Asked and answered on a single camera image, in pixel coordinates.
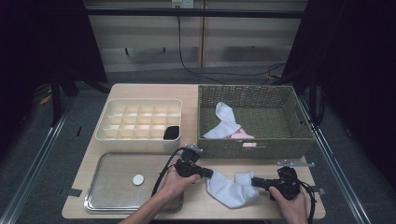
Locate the black sock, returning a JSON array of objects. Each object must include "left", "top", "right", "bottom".
[{"left": 163, "top": 125, "right": 180, "bottom": 141}]

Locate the white wall power outlet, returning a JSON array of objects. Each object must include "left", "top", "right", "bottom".
[{"left": 171, "top": 0, "right": 194, "bottom": 9}]

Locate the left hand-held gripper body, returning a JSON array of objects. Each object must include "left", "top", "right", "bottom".
[{"left": 175, "top": 143, "right": 204, "bottom": 178}]

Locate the black wall cable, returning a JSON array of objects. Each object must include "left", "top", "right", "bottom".
[{"left": 177, "top": 15, "right": 288, "bottom": 86}]

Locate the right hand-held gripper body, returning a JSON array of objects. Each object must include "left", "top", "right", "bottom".
[{"left": 270, "top": 159, "right": 316, "bottom": 201}]

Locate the person's right hand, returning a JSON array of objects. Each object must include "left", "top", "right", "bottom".
[{"left": 269, "top": 186, "right": 309, "bottom": 224}]

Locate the black metal stand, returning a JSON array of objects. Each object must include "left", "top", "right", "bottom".
[{"left": 50, "top": 62, "right": 110, "bottom": 125}]

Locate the black curtain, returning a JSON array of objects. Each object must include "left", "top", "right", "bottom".
[
  {"left": 281, "top": 0, "right": 396, "bottom": 188},
  {"left": 0, "top": 0, "right": 108, "bottom": 157}
]

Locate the black horizontal metal bar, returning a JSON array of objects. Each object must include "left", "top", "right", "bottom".
[{"left": 83, "top": 7, "right": 306, "bottom": 19}]

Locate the right hand-held gripper black cable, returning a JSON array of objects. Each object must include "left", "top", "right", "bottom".
[{"left": 298, "top": 180, "right": 317, "bottom": 224}]

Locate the person's left hand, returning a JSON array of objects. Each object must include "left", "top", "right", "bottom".
[{"left": 160, "top": 166, "right": 202, "bottom": 200}]

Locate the left hand-held gripper black cable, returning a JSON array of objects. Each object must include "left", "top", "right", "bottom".
[{"left": 151, "top": 147, "right": 186, "bottom": 197}]

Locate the metal floor rail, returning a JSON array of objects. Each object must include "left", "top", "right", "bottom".
[
  {"left": 0, "top": 92, "right": 78, "bottom": 224},
  {"left": 298, "top": 94, "right": 373, "bottom": 224}
]

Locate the clear plastic box lid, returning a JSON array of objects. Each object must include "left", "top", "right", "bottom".
[{"left": 83, "top": 152, "right": 185, "bottom": 215}]

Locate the hand-held gripper black cable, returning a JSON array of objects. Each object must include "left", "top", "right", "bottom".
[
  {"left": 151, "top": 147, "right": 186, "bottom": 197},
  {"left": 298, "top": 180, "right": 317, "bottom": 224}
]

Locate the cream divided storage box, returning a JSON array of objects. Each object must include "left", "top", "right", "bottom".
[{"left": 94, "top": 98, "right": 183, "bottom": 153}]

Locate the green woven basket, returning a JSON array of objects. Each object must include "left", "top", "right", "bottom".
[{"left": 196, "top": 84, "right": 316, "bottom": 160}]

